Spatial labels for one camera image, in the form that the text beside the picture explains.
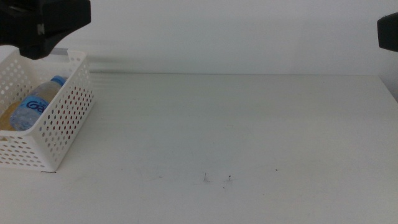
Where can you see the water bottle with blue cap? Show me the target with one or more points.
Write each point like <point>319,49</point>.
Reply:
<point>31,105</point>

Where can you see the white perforated plastic basket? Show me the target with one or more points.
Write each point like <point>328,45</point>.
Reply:
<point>71,130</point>

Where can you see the yellow tea bottle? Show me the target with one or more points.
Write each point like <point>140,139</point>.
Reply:
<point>5,119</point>

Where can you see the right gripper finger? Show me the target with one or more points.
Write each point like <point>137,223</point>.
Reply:
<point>390,32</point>

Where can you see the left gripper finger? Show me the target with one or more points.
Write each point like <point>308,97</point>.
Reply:
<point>46,25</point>

